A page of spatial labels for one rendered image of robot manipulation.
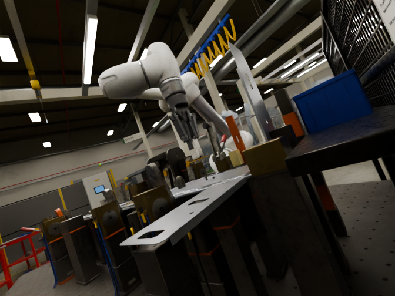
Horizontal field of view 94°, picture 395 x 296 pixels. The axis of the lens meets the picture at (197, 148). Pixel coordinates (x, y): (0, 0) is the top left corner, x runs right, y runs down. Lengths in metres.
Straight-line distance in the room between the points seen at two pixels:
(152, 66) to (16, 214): 8.32
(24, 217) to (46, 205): 0.62
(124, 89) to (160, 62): 0.15
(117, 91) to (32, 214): 8.13
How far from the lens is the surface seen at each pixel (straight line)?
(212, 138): 0.80
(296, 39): 6.80
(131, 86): 0.71
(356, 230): 0.80
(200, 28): 4.14
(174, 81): 0.69
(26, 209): 8.74
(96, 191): 7.83
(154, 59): 0.73
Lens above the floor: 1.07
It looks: 4 degrees up
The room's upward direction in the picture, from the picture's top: 21 degrees counter-clockwise
